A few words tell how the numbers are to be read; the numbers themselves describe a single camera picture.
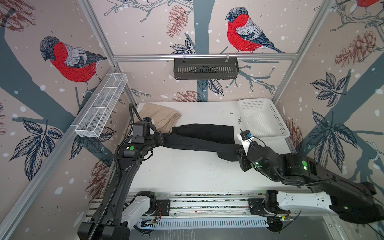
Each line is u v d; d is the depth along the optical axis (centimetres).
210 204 76
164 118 105
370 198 40
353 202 39
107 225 37
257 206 73
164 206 73
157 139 67
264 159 41
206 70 107
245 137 52
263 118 111
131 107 57
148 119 68
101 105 79
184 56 91
